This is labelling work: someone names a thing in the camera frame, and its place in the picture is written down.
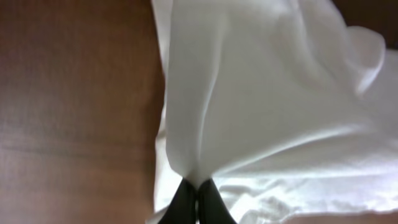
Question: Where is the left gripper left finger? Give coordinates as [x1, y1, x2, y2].
[158, 179, 197, 224]

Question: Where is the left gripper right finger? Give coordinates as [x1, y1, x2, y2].
[198, 179, 236, 224]

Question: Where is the white t-shirt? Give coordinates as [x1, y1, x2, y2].
[150, 0, 397, 223]

